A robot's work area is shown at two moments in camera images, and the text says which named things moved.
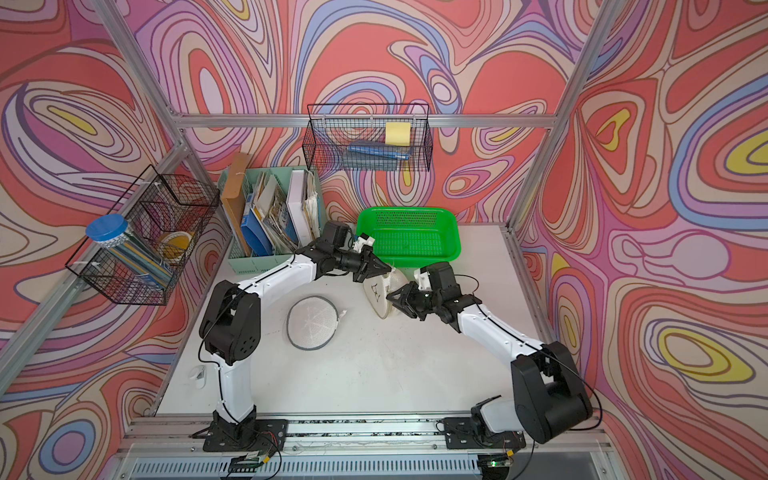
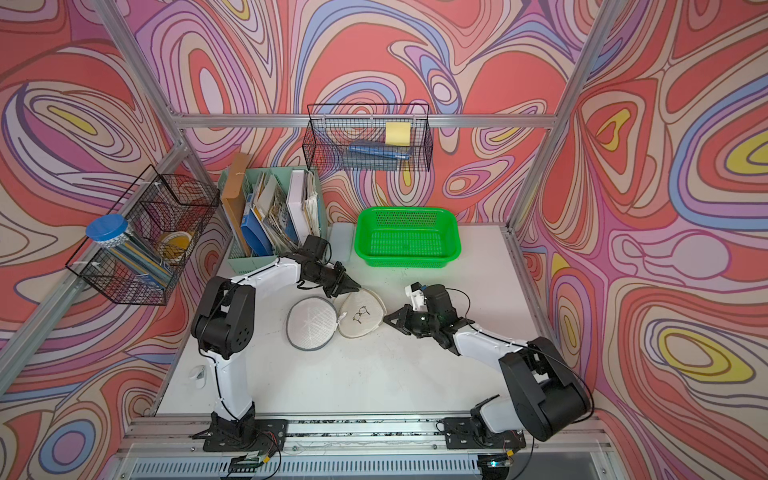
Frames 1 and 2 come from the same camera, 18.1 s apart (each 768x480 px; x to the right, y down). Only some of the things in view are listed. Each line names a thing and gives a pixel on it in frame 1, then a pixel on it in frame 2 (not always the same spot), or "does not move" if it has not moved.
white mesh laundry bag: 312,322 does not move
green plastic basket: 411,236 does not move
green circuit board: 248,463 does not move
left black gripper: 367,261 -> 341,280
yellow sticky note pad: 398,133 does not move
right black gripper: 406,301 -> 404,324
